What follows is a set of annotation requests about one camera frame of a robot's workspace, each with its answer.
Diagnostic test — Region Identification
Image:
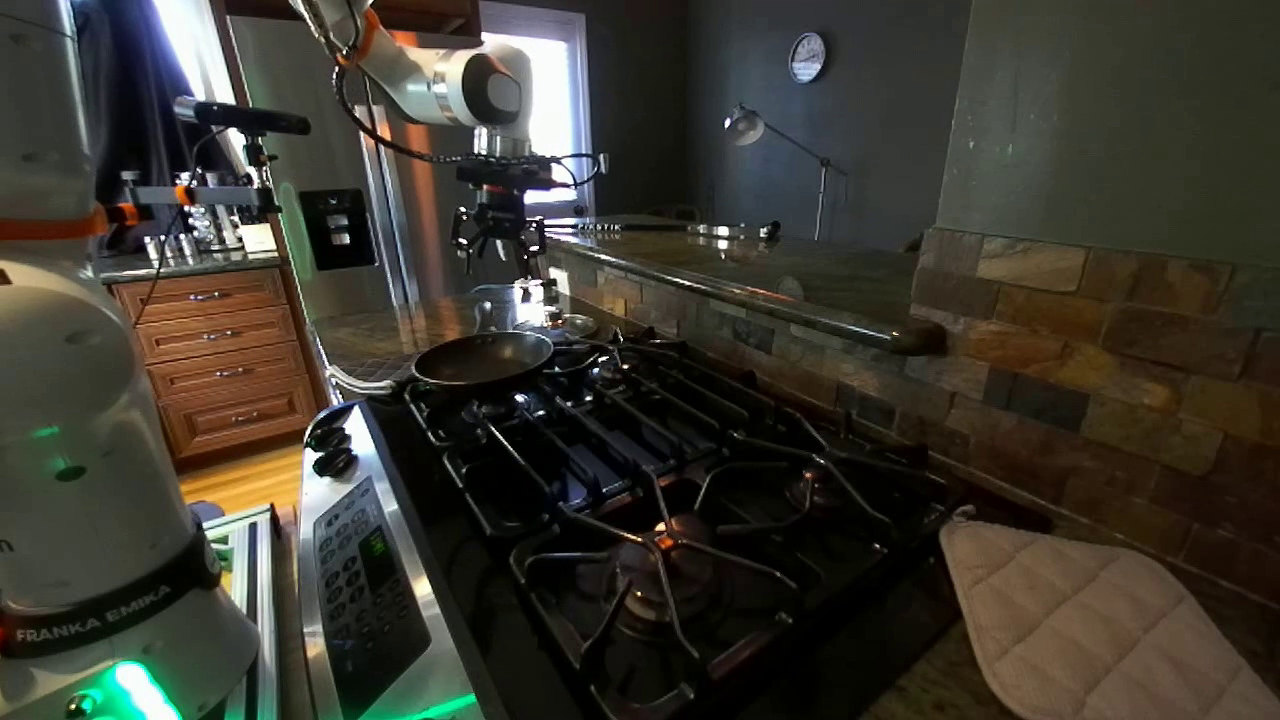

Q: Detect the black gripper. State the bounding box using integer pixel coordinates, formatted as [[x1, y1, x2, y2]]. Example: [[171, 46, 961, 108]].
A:
[[450, 179, 554, 272]]

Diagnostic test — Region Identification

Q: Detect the dark frying pan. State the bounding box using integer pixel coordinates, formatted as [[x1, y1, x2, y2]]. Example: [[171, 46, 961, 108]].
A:
[[410, 327, 559, 393]]

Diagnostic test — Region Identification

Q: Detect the black stove knob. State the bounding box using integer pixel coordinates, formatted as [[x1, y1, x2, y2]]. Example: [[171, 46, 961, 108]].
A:
[[301, 401, 359, 453], [314, 438, 365, 485]]

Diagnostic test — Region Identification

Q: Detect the black gas stove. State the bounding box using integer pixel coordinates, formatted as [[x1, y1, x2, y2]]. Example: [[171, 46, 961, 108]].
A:
[[365, 324, 975, 720]]

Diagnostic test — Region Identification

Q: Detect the silver stove control panel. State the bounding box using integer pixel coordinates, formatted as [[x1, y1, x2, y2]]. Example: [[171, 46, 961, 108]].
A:
[[292, 394, 488, 720]]

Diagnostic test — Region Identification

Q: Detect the stainless steel refrigerator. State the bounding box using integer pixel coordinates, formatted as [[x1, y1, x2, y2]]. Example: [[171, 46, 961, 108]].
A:
[[224, 12, 500, 302]]

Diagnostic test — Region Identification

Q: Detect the bright window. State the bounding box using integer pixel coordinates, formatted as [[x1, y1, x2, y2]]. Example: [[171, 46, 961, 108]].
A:
[[476, 2, 598, 215]]

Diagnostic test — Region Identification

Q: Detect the wooden drawer cabinet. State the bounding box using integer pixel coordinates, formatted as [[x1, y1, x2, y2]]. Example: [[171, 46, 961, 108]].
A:
[[110, 261, 330, 468]]

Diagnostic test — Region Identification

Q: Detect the metal desk lamp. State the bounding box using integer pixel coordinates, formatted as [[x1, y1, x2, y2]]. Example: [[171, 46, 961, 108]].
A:
[[718, 105, 856, 245]]

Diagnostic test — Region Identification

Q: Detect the beige quilted pot holder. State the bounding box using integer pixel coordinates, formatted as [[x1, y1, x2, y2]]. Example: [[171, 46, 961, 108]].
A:
[[938, 506, 1280, 720]]

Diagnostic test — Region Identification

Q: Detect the black wall switch plate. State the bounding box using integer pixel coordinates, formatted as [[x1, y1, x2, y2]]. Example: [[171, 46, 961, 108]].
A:
[[296, 184, 382, 274]]

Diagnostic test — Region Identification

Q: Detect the black stereo camera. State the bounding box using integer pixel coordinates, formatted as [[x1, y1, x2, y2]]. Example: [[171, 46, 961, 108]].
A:
[[167, 90, 315, 139]]

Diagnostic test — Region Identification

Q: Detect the camera mount arm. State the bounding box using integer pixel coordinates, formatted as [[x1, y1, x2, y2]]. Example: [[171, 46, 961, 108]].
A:
[[110, 131, 288, 254]]

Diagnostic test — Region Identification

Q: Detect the round wall clock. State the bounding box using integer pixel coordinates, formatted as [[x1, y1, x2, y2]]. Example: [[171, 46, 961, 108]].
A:
[[783, 26, 834, 87]]

